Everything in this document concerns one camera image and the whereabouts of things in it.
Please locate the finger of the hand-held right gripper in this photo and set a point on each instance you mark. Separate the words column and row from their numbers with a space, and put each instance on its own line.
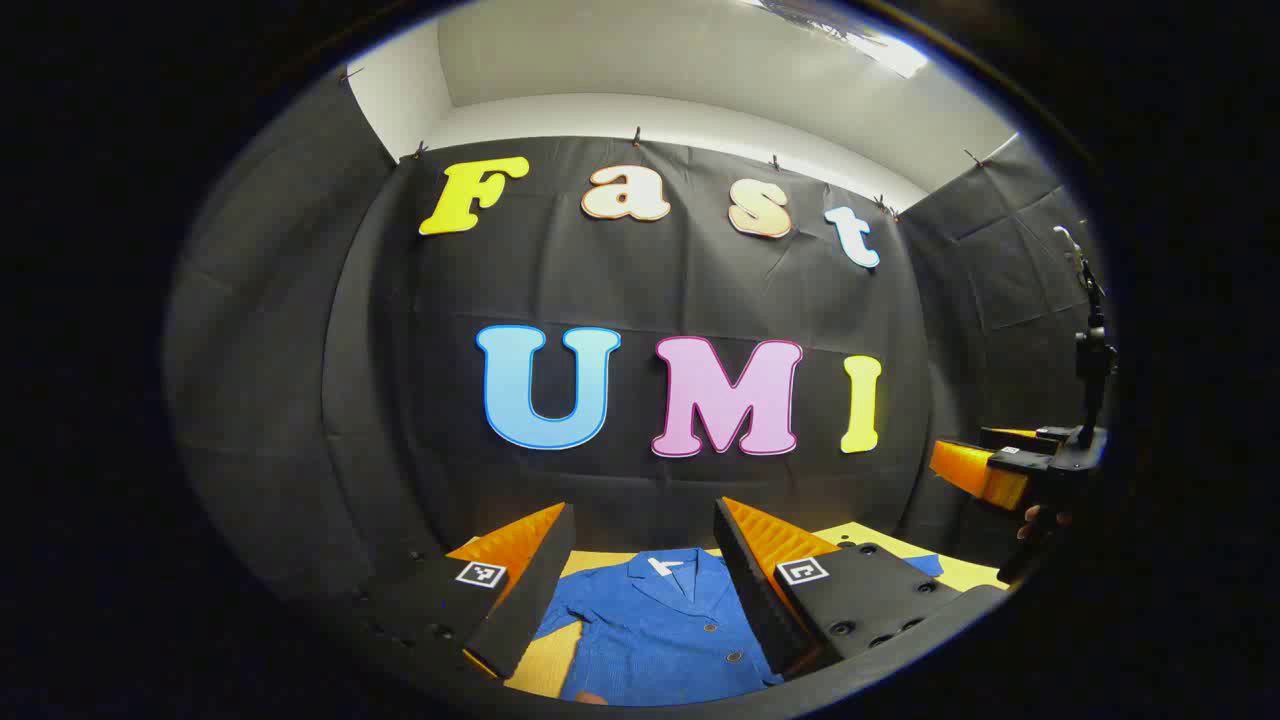
column 985, row 478
column 1020, row 435

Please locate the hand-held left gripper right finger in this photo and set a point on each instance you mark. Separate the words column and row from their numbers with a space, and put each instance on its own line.
column 750, row 590

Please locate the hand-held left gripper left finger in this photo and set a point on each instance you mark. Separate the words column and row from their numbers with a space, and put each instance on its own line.
column 530, row 600

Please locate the blue button-up shirt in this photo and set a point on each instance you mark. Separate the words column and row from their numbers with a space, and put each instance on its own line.
column 650, row 640

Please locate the black backdrop cloth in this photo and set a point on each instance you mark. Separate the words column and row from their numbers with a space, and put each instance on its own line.
column 650, row 290

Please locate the ceiling light panel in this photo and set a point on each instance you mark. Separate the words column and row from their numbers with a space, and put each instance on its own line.
column 880, row 45

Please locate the row of small cloth clips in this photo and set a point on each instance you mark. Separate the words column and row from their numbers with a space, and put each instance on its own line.
column 637, row 136

